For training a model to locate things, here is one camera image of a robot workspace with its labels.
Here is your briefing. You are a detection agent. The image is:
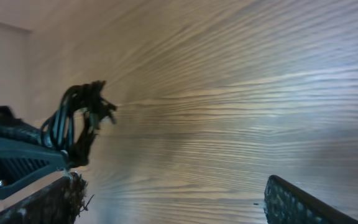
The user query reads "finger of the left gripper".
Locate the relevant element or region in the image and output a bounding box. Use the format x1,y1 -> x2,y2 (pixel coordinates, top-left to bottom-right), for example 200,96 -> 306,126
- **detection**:
0,106 -> 70,200

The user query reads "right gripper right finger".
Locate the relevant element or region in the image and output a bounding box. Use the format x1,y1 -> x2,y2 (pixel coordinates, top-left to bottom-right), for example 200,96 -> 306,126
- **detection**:
264,175 -> 358,224

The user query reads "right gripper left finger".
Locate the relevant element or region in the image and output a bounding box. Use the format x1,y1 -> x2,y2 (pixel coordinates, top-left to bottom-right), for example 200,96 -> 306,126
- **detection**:
0,172 -> 88,224

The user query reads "black usb cable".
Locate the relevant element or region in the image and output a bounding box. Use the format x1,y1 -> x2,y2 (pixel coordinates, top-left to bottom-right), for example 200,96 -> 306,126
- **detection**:
39,80 -> 117,169

